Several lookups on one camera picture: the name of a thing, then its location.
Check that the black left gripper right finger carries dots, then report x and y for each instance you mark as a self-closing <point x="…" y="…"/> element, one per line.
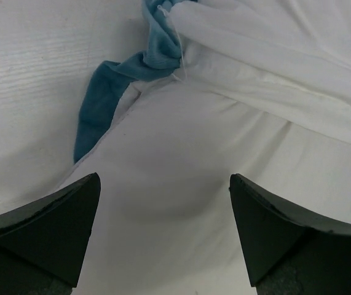
<point x="287" y="248"/>

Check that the white pillow insert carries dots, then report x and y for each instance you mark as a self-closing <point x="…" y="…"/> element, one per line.
<point x="164" y="223"/>

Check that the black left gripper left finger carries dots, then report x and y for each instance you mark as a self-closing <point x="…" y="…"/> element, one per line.
<point x="43" y="243"/>

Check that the blue ruffled pillowcase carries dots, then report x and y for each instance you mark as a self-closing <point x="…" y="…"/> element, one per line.
<point x="291" y="59"/>

